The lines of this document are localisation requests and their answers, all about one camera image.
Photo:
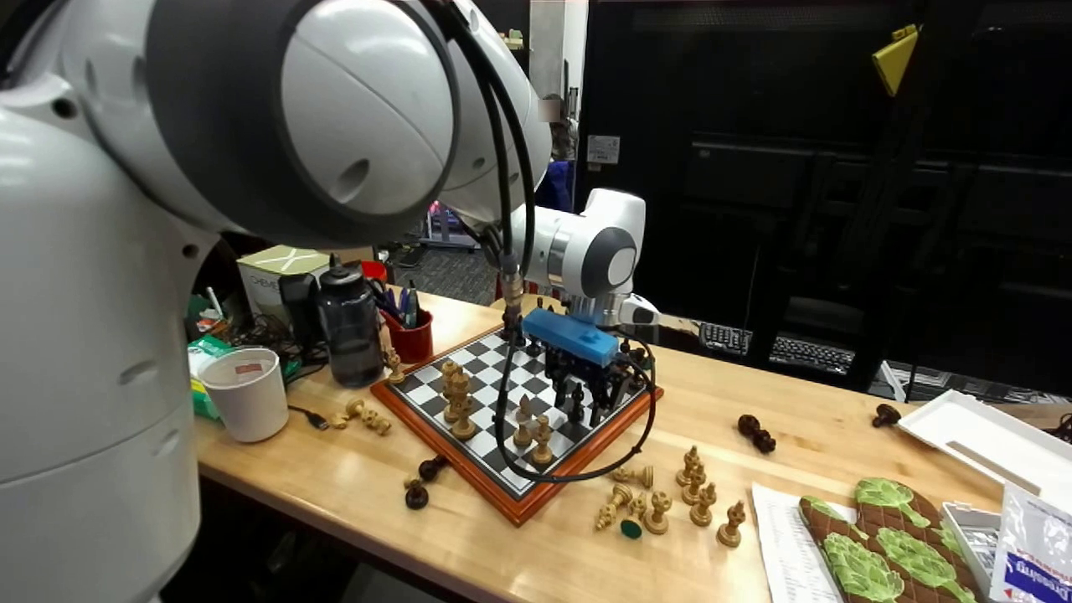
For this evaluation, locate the yellow triangular tag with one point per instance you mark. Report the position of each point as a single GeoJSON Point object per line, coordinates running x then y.
{"type": "Point", "coordinates": [897, 54]}

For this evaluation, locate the light chess pieces cluster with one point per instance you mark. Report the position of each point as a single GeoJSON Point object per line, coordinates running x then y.
{"type": "Point", "coordinates": [641, 508]}

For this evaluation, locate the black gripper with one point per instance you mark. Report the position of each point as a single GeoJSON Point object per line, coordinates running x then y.
{"type": "Point", "coordinates": [600, 388]}

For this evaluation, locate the dark piece lying front left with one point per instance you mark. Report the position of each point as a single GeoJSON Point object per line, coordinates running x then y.
{"type": "Point", "coordinates": [433, 467]}

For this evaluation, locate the light chess piece right end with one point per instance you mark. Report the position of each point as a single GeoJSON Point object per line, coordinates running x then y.
{"type": "Point", "coordinates": [730, 534]}

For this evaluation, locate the light pieces lying left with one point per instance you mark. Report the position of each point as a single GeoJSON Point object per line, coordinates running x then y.
{"type": "Point", "coordinates": [360, 414]}

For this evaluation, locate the dark pawn front left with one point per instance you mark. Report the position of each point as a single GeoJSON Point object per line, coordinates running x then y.
{"type": "Point", "coordinates": [418, 492]}

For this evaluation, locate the red pen cup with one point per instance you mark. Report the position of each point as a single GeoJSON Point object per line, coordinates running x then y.
{"type": "Point", "coordinates": [410, 343]}

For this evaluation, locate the light chess piece on board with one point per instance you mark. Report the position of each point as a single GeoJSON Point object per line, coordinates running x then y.
{"type": "Point", "coordinates": [457, 404]}

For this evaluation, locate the wooden framed chess board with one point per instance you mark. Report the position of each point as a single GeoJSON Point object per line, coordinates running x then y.
{"type": "Point", "coordinates": [497, 390]}

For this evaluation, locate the white cloth mat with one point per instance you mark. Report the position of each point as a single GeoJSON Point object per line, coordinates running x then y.
{"type": "Point", "coordinates": [791, 563]}

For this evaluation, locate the dark chess piece far right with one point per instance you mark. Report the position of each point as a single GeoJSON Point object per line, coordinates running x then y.
{"type": "Point", "coordinates": [887, 417]}

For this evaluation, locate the person in grey shirt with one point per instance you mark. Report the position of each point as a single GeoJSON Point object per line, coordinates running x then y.
{"type": "Point", "coordinates": [561, 125]}

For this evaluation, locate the green brown decorated board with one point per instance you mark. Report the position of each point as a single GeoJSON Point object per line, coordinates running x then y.
{"type": "Point", "coordinates": [893, 552]}

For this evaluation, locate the white tray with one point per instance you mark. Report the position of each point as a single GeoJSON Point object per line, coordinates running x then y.
{"type": "Point", "coordinates": [992, 443]}

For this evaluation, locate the light chess piece board front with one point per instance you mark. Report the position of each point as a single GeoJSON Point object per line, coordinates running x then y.
{"type": "Point", "coordinates": [535, 433]}

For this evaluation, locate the dark glass jar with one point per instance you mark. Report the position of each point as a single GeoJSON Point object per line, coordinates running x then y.
{"type": "Point", "coordinates": [351, 323]}

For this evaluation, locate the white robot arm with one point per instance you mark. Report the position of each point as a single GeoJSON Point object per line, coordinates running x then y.
{"type": "Point", "coordinates": [133, 137]}

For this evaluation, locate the white plastic bag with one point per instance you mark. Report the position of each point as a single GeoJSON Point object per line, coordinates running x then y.
{"type": "Point", "coordinates": [1033, 556]}

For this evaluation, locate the dark brown chess piece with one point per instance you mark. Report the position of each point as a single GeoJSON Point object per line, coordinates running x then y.
{"type": "Point", "coordinates": [574, 399]}

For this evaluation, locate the green wipes package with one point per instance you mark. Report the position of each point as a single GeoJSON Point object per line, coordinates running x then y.
{"type": "Point", "coordinates": [199, 355]}

